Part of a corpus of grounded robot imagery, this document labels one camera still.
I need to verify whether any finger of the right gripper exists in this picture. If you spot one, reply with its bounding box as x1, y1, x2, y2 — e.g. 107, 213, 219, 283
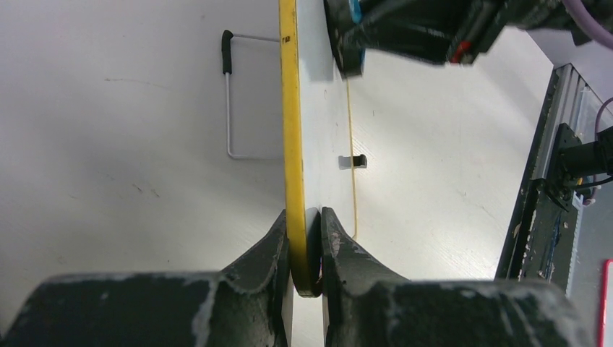
355, 15, 459, 65
356, 0, 470, 25

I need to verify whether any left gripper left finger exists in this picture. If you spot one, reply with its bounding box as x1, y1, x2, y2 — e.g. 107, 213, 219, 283
1, 214, 292, 346

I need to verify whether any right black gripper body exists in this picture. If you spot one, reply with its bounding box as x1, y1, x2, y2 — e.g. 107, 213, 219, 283
447, 1, 520, 65

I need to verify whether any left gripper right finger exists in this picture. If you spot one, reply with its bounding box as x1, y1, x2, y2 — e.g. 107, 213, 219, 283
320, 207, 593, 346

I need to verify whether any blue whiteboard eraser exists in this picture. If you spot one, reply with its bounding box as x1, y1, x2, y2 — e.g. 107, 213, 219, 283
323, 0, 365, 80

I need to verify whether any yellow framed whiteboard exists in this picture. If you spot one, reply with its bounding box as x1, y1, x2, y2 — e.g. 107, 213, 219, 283
278, 1, 357, 297

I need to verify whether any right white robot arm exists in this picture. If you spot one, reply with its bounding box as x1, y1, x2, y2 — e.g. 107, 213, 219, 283
323, 1, 592, 74

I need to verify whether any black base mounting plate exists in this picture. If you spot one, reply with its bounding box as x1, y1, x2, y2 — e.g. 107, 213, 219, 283
494, 121, 613, 298

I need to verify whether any wire whiteboard stand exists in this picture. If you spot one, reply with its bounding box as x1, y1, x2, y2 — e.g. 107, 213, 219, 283
220, 29, 369, 171

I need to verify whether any white slotted cable duct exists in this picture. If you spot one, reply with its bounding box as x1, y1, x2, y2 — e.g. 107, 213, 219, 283
565, 195, 585, 298

